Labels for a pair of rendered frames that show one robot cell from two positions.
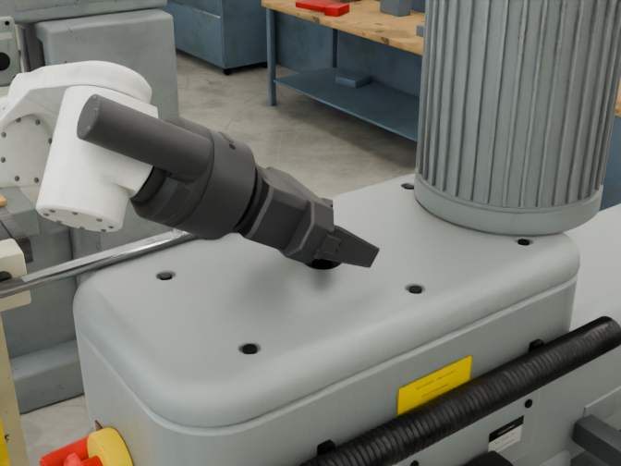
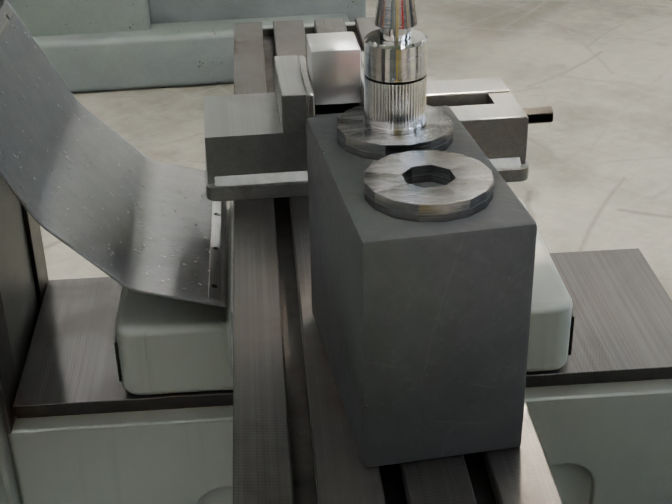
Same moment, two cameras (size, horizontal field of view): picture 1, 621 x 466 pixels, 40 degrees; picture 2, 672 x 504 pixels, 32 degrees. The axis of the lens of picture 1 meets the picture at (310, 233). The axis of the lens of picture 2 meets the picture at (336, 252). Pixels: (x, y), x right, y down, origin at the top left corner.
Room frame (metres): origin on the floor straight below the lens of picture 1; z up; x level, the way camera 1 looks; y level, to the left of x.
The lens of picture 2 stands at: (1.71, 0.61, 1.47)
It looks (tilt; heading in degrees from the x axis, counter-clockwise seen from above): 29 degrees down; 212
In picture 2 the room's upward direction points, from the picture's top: 1 degrees counter-clockwise
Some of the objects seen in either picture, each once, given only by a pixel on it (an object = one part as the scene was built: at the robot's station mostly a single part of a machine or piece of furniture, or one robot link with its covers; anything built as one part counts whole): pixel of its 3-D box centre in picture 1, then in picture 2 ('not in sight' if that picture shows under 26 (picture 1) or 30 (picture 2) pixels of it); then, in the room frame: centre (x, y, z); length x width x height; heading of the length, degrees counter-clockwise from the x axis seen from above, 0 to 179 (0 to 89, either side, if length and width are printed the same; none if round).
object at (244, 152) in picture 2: not in sight; (361, 117); (0.69, 0.01, 0.99); 0.35 x 0.15 x 0.11; 128
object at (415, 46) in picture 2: not in sight; (395, 42); (0.99, 0.21, 1.20); 0.05 x 0.05 x 0.01
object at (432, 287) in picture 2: not in sight; (409, 267); (1.03, 0.25, 1.03); 0.22 x 0.12 x 0.20; 42
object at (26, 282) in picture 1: (122, 252); not in sight; (0.72, 0.18, 1.89); 0.24 x 0.04 x 0.01; 127
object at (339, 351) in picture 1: (334, 325); not in sight; (0.72, -0.02, 1.81); 0.47 x 0.26 x 0.16; 126
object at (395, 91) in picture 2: not in sight; (395, 86); (0.99, 0.21, 1.16); 0.05 x 0.05 x 0.06
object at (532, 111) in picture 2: not in sight; (533, 115); (0.57, 0.16, 0.98); 0.04 x 0.02 x 0.02; 128
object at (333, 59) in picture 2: not in sight; (333, 68); (0.71, -0.02, 1.05); 0.06 x 0.05 x 0.06; 38
